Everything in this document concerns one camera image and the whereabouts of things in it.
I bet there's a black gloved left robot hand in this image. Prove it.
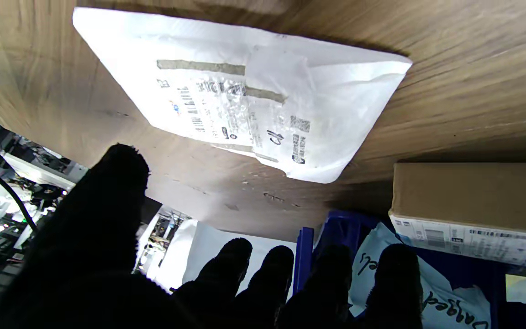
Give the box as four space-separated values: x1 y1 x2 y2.
0 143 423 329

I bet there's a white padded mailer bag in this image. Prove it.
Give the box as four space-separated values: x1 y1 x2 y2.
72 7 413 184

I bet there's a small cardboard box with label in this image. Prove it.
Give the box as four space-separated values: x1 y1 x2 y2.
389 162 526 272

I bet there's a crumpled handwritten paper label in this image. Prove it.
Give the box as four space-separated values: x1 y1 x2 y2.
349 223 492 329

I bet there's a blue ribbed plastic bin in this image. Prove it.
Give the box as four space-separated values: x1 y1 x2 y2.
293 210 526 329

